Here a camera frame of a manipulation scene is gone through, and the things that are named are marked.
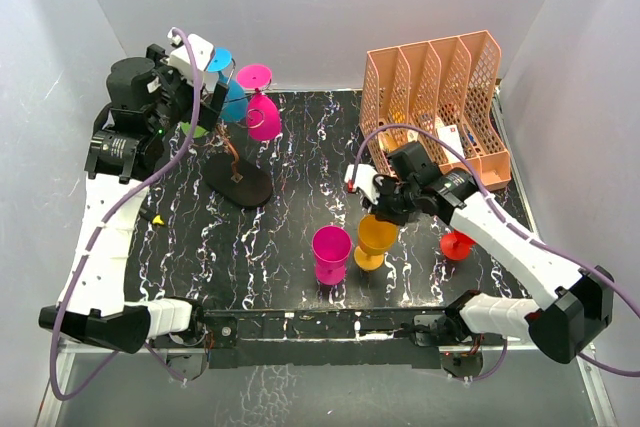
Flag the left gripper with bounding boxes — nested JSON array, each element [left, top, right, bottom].
[[147, 46, 226, 136]]

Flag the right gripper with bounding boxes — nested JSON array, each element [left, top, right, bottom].
[[363, 176, 420, 227]]

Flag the green wine glass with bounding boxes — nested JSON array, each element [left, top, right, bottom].
[[180, 122, 209, 139]]

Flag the blue wine glass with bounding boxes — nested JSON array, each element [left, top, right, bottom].
[[205, 47, 248, 123]]

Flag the orange wine glass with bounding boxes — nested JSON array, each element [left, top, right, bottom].
[[354, 214, 398, 271]]

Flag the magenta wine glass back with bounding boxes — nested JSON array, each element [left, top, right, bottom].
[[236, 64, 281, 142]]

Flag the magenta wine glass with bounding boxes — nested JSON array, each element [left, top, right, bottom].
[[236, 64, 281, 142], [312, 225, 352, 286]]

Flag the red wine glass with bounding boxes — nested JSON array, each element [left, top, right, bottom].
[[440, 230, 476, 261]]

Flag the metal wine glass rack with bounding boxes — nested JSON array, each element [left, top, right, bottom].
[[189, 59, 281, 208]]

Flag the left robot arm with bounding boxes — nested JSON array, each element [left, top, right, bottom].
[[38, 35, 216, 353]]

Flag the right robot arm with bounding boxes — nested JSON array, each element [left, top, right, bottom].
[[357, 142, 614, 364]]

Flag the magenta wine glass front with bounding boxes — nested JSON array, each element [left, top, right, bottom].
[[312, 225, 352, 286]]

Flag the white card in organizer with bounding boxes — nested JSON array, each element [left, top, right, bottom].
[[436, 124, 464, 163]]

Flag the pink file organizer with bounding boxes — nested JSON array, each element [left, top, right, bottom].
[[359, 30, 511, 191]]

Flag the small yellow black object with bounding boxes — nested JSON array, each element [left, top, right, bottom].
[[139, 208, 165, 226]]

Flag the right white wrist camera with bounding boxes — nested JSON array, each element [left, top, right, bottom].
[[344, 164, 380, 205]]

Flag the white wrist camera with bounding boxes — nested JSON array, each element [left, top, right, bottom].
[[344, 164, 380, 205], [168, 33, 215, 78]]

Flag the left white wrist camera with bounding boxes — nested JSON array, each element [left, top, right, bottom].
[[168, 33, 215, 78]]

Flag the metal base frame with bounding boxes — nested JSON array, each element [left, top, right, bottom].
[[34, 304, 621, 427]]

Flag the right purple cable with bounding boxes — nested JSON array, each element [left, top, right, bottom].
[[349, 123, 640, 381]]

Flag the purple cable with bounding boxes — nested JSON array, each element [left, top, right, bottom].
[[48, 26, 207, 402], [349, 123, 640, 381]]

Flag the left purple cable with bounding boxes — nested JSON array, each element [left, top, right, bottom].
[[48, 26, 207, 402]]

